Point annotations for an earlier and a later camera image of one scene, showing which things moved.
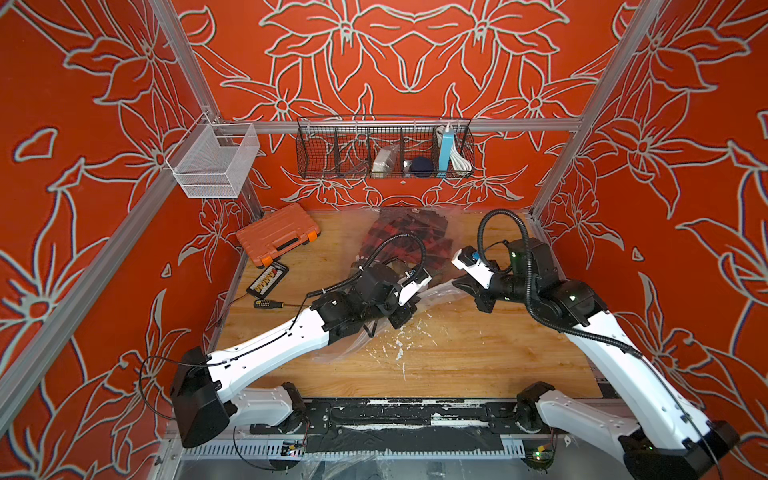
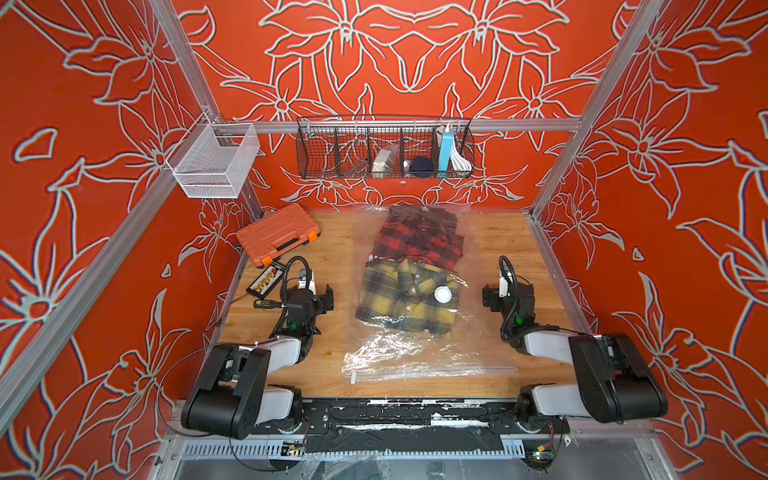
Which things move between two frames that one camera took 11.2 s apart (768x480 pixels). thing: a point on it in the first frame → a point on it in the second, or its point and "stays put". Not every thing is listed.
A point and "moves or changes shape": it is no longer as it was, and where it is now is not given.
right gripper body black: x=505 y=287 → x=499 y=304
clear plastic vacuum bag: x=412 y=238 moves or changes shape
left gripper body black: x=397 y=316 → x=317 y=308
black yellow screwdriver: x=270 y=304 stays put
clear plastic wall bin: x=214 y=159 stays put
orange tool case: x=269 y=238 stays put
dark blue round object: x=422 y=167 stays put
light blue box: x=447 y=141 stays put
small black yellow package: x=267 y=280 stays put
